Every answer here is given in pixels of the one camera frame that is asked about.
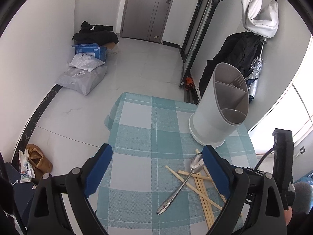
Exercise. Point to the bamboo chopstick three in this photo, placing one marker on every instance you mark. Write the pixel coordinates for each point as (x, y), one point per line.
(207, 208)

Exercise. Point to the dark blue shoe box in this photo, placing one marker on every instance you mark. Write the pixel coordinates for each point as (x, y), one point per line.
(23, 192)

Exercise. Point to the white crumpled bag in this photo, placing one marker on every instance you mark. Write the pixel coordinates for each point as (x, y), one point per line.
(26, 169)

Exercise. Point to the brown shoes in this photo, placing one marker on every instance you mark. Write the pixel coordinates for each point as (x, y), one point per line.
(39, 161)

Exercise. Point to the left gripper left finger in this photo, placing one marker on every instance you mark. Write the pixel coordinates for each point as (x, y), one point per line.
(81, 183)

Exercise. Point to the white plastic parcel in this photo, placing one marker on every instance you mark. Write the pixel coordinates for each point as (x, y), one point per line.
(85, 62)

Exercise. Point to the black clothing pile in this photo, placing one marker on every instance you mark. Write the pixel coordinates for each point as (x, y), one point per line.
(95, 33)

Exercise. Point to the silver folded umbrella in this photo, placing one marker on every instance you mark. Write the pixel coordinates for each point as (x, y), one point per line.
(256, 66)

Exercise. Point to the black hanging jacket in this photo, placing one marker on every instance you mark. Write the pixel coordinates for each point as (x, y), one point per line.
(238, 50)

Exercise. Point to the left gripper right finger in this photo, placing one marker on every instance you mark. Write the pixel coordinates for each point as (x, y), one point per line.
(233, 183)

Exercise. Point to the bamboo chopstick four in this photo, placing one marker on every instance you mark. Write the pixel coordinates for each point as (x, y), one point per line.
(208, 174)

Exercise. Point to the bamboo chopstick two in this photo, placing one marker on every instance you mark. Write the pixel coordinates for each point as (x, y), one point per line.
(195, 175)

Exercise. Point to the blue cardboard box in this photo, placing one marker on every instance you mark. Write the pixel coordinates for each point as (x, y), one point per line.
(92, 49)

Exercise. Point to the metal spoon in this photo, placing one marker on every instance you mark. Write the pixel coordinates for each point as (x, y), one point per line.
(196, 165)

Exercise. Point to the grey door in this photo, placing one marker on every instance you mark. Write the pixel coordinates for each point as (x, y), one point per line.
(145, 19)

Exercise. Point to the bamboo chopstick five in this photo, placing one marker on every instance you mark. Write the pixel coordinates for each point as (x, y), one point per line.
(206, 198)

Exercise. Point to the grey plastic parcel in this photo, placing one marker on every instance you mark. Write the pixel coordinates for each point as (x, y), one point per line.
(80, 80)

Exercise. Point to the teal plaid tablecloth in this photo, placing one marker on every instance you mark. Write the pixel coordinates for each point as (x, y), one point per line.
(150, 140)

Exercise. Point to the black sliding door frame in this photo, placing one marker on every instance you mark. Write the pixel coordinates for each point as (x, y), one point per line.
(196, 32)

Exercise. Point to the white utensil holder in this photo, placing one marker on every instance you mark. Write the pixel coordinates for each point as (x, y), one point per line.
(223, 107)

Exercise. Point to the right hand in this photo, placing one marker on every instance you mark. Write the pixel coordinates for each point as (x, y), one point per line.
(288, 215)

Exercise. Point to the bamboo chopstick one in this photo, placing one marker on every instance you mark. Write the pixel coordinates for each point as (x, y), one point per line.
(194, 189)

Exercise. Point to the white hanging bag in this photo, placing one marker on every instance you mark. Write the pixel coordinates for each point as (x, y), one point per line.
(263, 21)

